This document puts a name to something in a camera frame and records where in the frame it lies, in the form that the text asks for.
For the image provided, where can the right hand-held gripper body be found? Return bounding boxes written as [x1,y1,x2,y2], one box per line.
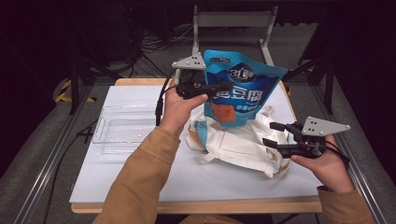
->
[277,116,351,160]

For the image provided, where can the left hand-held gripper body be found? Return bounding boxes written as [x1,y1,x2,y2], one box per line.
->
[171,55,217,101]

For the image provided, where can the blue snack pouch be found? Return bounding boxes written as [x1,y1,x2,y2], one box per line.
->
[203,49,290,128]

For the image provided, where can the white orange teal tote bag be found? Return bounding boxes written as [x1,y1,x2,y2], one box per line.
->
[185,105,292,179]

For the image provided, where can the person's left hand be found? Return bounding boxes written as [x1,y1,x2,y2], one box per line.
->
[158,81,209,137]

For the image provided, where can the person's right hand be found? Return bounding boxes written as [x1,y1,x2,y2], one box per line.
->
[290,134,356,194]

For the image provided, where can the black tripod stand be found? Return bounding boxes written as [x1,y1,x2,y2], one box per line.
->
[281,18,341,115]
[65,8,123,116]

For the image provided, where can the grey metal stand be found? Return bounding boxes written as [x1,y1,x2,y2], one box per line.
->
[191,4,280,67]

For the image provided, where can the clear plastic tray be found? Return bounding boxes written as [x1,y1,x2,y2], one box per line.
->
[92,104,159,155]

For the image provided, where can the yellow black hazard tape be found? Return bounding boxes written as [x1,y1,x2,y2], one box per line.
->
[54,78,96,104]

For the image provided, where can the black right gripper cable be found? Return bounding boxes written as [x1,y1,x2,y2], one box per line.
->
[323,139,351,165]

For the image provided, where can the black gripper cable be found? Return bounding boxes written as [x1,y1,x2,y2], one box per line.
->
[154,68,177,127]
[323,139,351,165]

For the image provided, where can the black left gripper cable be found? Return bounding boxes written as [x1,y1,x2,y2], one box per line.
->
[154,68,177,127]

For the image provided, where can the floor cables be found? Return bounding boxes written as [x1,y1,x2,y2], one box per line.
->
[122,6,194,78]

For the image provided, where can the aluminium rail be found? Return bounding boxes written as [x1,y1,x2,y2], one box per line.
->
[13,84,95,224]
[310,83,390,224]

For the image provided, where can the thin black floor cable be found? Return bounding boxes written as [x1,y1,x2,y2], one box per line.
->
[42,119,98,224]

